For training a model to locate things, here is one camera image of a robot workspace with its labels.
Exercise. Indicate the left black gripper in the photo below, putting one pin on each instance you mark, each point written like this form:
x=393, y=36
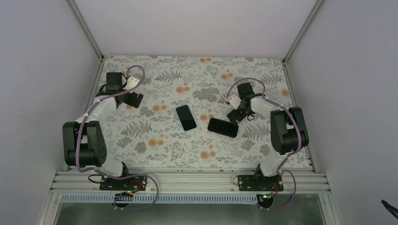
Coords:
x=131, y=102

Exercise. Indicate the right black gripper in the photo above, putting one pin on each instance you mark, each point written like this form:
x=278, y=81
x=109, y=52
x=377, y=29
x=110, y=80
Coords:
x=239, y=117

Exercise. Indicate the phone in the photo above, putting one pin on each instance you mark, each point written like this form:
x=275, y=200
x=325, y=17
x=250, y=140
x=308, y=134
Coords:
x=222, y=127
x=186, y=118

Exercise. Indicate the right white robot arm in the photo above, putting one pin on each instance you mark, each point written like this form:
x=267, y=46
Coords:
x=288, y=132

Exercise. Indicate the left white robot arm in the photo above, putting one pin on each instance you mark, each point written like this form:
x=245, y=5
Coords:
x=83, y=141

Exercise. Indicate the phone in light blue case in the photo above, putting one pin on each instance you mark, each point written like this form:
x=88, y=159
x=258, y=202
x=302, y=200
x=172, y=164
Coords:
x=186, y=118

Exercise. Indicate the floral patterned table mat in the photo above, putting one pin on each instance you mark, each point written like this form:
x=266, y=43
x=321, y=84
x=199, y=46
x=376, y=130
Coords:
x=152, y=136

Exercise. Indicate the black object at right edge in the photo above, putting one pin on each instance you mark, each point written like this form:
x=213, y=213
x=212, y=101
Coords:
x=391, y=209

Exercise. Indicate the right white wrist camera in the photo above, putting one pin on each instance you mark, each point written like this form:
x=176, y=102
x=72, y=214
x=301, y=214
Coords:
x=234, y=101

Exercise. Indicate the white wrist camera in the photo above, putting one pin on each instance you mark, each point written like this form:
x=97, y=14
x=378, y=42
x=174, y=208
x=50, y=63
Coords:
x=234, y=101
x=131, y=83

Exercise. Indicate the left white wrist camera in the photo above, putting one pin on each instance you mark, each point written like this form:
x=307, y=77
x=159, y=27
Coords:
x=131, y=83

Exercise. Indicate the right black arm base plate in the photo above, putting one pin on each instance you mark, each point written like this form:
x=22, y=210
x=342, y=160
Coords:
x=247, y=183

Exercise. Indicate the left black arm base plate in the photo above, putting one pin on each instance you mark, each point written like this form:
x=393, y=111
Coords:
x=136, y=183

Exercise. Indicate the aluminium front rail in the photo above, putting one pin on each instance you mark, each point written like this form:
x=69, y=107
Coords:
x=196, y=182

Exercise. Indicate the light blue slotted cable duct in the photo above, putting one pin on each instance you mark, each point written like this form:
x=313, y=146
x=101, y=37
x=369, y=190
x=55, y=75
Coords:
x=161, y=198

